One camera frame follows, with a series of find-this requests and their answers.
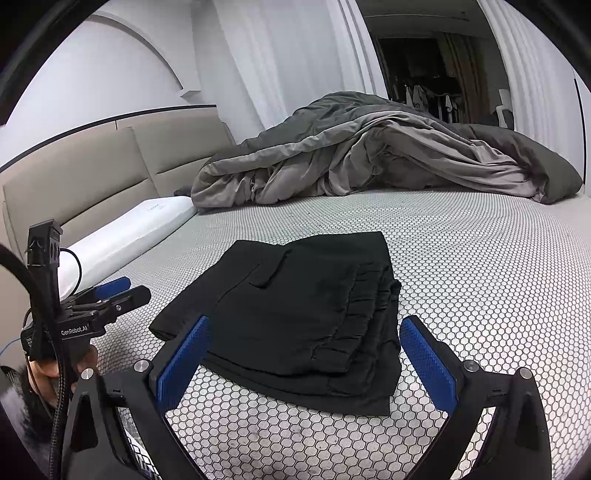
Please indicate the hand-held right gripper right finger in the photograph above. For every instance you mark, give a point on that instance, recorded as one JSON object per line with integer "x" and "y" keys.
{"x": 429, "y": 364}

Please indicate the clothes rack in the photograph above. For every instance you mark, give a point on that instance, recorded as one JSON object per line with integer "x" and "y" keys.
{"x": 418, "y": 94}

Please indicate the brown curtain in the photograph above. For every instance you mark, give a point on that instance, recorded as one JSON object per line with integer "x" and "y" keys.
{"x": 466, "y": 69}

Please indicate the white curtain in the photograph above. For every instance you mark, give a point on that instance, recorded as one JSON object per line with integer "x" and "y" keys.
{"x": 535, "y": 92}
{"x": 286, "y": 69}

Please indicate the person's left forearm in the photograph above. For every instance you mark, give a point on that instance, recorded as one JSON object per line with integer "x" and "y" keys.
{"x": 18, "y": 406}

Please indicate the beige padded headboard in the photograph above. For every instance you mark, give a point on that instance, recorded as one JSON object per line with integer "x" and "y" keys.
{"x": 92, "y": 170}

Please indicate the white pillow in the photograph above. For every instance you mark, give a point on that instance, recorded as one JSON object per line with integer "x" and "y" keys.
{"x": 138, "y": 226}

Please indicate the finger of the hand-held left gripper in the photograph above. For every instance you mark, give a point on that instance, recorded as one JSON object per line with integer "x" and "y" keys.
{"x": 111, "y": 287}
{"x": 129, "y": 299}

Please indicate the person's left hand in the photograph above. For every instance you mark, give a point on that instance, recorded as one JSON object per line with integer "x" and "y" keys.
{"x": 46, "y": 371}

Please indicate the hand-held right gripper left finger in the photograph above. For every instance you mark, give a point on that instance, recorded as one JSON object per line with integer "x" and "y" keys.
{"x": 184, "y": 360}

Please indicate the grey honeycomb mattress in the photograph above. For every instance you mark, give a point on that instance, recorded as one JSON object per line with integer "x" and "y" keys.
{"x": 461, "y": 258}

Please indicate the grey duvet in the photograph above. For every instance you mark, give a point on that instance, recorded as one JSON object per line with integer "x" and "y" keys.
{"x": 369, "y": 152}

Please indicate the white chair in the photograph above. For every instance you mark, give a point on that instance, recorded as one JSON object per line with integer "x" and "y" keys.
{"x": 505, "y": 110}

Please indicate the black pants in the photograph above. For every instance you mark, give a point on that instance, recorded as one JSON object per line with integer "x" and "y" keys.
{"x": 300, "y": 314}

